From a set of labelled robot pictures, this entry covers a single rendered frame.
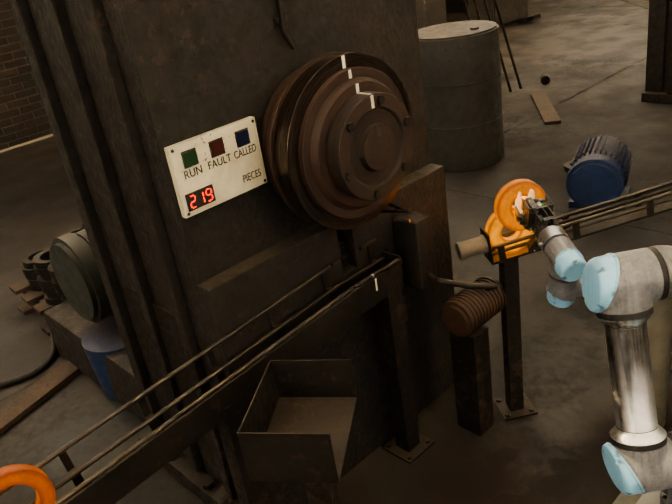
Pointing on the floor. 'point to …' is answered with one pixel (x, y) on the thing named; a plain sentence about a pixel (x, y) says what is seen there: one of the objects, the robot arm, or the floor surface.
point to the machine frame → (71, 148)
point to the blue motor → (599, 172)
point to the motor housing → (473, 352)
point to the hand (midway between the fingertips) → (520, 199)
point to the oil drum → (463, 94)
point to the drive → (85, 313)
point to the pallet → (39, 283)
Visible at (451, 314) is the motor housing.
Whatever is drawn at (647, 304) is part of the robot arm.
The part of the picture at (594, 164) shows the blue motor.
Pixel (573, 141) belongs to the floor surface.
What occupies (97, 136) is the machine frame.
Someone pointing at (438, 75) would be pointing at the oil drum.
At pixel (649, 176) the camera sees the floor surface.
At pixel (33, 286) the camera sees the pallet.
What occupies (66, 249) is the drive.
